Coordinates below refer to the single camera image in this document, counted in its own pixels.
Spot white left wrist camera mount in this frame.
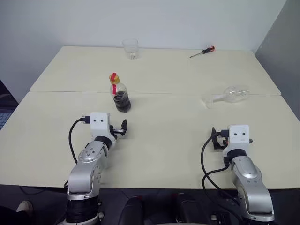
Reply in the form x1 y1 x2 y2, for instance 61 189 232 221
90 112 117 142

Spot yellow bottle cap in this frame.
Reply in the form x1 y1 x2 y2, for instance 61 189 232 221
108 73 121 84

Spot white shoe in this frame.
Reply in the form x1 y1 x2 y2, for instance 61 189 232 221
16 200 33 215

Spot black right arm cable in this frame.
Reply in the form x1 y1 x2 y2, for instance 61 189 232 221
201 130 239 204

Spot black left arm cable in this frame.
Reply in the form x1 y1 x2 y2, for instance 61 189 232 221
68 115 91 165

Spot thin black floor cable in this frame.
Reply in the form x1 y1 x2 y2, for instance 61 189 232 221
20 186 45 195

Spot clear plastic cup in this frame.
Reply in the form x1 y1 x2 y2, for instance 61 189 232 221
122 39 139 60

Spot red and black screwdriver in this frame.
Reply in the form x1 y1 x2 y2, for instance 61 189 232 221
190 46 216 58

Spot blue grid mat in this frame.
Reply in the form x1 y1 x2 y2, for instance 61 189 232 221
0 110 12 130

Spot dark rounded shape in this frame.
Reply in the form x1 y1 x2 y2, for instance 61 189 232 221
175 192 208 225
119 196 144 225

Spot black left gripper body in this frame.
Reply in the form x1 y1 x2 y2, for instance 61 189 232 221
109 125 123 138

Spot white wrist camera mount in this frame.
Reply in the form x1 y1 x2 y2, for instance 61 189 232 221
90 112 117 142
222 124 253 157

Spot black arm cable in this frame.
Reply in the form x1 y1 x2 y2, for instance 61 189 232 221
68 115 91 165
201 130 239 204

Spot plastic bottle with dark liquid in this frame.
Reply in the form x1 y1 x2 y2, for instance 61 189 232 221
109 81 132 113

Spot clear wine glass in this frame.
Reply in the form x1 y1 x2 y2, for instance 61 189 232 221
201 85 250 109

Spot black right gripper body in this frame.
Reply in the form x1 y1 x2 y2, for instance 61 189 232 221
217 130 229 150

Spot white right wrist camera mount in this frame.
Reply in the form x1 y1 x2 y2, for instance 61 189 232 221
222 124 253 157

